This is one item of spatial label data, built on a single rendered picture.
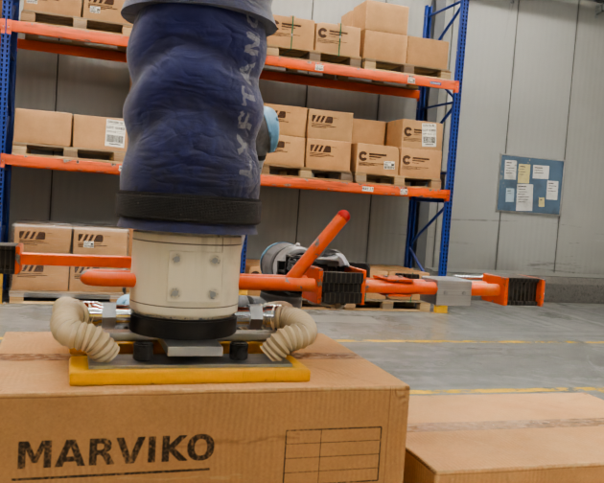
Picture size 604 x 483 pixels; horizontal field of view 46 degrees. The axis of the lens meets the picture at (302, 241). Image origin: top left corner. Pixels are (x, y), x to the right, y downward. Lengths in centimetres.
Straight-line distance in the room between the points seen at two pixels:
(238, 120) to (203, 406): 41
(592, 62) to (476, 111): 225
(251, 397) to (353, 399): 15
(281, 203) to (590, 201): 524
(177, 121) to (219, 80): 8
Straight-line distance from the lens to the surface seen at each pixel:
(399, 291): 123
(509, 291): 133
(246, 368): 105
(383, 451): 112
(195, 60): 105
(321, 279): 116
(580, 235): 1246
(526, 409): 156
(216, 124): 105
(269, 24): 114
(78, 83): 968
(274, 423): 104
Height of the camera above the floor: 134
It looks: 3 degrees down
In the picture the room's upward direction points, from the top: 4 degrees clockwise
